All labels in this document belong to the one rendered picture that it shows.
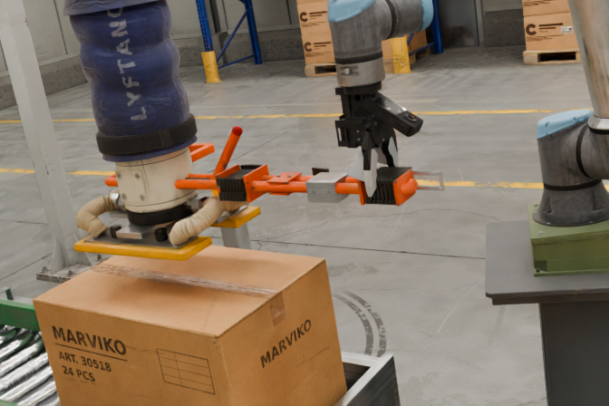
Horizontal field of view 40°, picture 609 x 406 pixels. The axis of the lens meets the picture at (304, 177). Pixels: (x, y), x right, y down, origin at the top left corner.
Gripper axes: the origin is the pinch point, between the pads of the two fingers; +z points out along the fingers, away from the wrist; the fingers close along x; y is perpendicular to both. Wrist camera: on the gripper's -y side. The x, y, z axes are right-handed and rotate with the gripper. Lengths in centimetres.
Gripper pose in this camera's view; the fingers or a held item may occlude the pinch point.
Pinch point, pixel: (385, 184)
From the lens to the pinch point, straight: 163.5
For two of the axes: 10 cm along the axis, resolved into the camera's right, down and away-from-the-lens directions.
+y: -8.3, -0.3, 5.6
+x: -5.4, 3.1, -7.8
